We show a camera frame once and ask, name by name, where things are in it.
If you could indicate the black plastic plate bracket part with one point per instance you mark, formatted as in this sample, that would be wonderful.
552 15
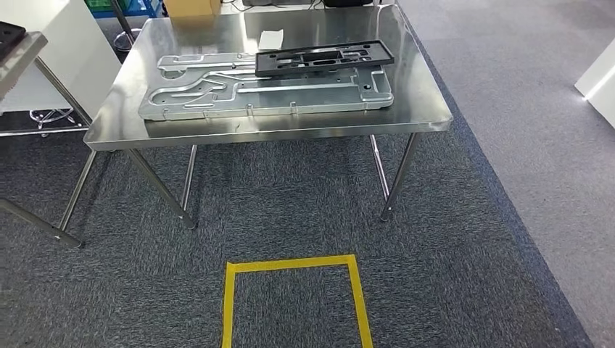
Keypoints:
379 57

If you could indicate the stainless steel workbench table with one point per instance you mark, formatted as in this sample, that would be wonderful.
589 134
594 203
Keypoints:
19 62
408 96

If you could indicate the grey machined aluminium plate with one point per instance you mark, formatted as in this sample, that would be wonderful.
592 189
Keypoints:
288 98

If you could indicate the yellow floor tape square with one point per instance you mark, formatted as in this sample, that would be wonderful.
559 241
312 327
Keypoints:
288 263

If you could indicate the white paper sheet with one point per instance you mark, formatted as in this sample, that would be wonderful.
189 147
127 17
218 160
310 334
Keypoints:
270 39

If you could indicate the brown cardboard box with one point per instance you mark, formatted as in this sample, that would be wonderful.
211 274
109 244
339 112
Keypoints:
190 7

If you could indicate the chrome pole round base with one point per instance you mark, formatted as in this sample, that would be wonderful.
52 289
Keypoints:
124 26

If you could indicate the green plastic bin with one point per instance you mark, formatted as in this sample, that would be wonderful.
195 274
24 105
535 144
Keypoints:
103 4

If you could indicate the white cabinet panel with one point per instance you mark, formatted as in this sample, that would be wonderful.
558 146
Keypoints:
72 48

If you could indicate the white box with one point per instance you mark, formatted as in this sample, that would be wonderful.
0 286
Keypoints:
600 81

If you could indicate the black boxy object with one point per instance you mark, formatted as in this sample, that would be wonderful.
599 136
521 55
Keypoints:
9 36

